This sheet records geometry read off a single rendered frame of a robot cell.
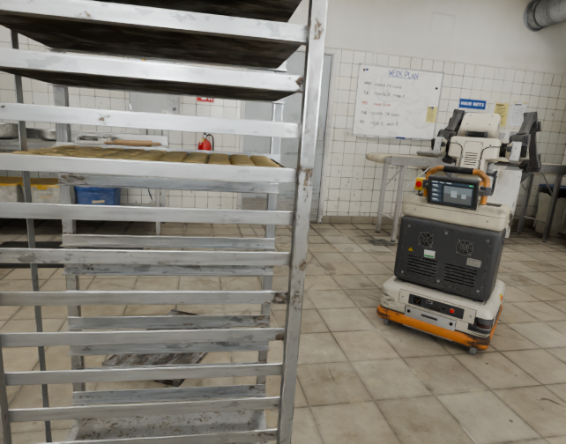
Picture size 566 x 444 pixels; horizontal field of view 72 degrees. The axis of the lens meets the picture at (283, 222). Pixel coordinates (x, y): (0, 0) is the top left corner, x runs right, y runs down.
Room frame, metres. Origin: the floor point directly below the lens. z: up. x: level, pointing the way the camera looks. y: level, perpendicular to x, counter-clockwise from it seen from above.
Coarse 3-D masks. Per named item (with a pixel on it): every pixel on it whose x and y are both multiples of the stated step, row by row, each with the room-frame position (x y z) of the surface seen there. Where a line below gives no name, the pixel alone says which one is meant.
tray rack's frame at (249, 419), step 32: (64, 96) 1.12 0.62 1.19; (64, 128) 1.12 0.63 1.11; (64, 192) 1.12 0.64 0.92; (32, 224) 0.91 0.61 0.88; (64, 224) 1.11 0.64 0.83; (0, 352) 0.70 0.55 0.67; (0, 384) 0.68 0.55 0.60; (0, 416) 0.67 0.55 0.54; (160, 416) 1.16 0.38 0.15; (192, 416) 1.17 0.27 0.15; (224, 416) 1.18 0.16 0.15; (256, 416) 1.19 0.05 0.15
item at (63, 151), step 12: (72, 156) 0.79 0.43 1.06; (84, 156) 0.82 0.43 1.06; (96, 156) 0.85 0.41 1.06; (108, 156) 0.84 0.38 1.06; (120, 156) 0.86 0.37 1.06; (132, 156) 0.96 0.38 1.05; (144, 156) 0.90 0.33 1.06; (156, 156) 0.97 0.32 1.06; (168, 156) 0.94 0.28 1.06; (180, 156) 0.98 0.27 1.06; (192, 156) 0.99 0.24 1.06; (204, 156) 1.02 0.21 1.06; (216, 156) 1.05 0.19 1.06; (240, 156) 1.10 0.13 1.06; (252, 156) 1.14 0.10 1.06; (264, 156) 1.17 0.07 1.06
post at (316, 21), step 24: (312, 0) 0.77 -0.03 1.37; (312, 24) 0.77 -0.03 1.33; (312, 48) 0.77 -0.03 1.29; (312, 72) 0.78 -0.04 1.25; (312, 96) 0.78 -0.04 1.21; (312, 120) 0.78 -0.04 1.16; (312, 144) 0.78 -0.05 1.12; (312, 168) 0.78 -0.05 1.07; (288, 288) 0.79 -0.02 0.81; (288, 312) 0.77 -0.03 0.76; (288, 336) 0.77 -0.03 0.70; (288, 360) 0.77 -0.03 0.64; (288, 384) 0.78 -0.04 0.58; (288, 408) 0.78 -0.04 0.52; (288, 432) 0.78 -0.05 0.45
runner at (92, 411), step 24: (48, 408) 0.72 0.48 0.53; (72, 408) 0.73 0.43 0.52; (96, 408) 0.73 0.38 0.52; (120, 408) 0.74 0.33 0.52; (144, 408) 0.75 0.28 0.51; (168, 408) 0.76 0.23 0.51; (192, 408) 0.77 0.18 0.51; (216, 408) 0.78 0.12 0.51; (240, 408) 0.79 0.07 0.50; (264, 408) 0.80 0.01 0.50
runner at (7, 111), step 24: (24, 120) 0.72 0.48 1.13; (48, 120) 0.72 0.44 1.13; (72, 120) 0.73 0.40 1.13; (96, 120) 0.74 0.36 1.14; (120, 120) 0.74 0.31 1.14; (144, 120) 0.75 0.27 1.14; (168, 120) 0.76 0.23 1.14; (192, 120) 0.77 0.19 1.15; (216, 120) 0.77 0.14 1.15; (240, 120) 0.78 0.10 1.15
